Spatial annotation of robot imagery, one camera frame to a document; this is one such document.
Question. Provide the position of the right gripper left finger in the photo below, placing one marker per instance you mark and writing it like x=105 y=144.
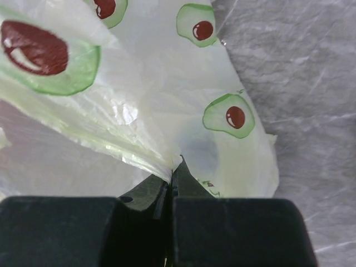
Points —
x=86 y=231

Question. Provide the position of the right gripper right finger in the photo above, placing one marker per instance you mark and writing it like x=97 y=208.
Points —
x=209 y=231

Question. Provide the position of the green avocado print plastic bag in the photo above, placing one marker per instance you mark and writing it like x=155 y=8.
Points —
x=96 y=96

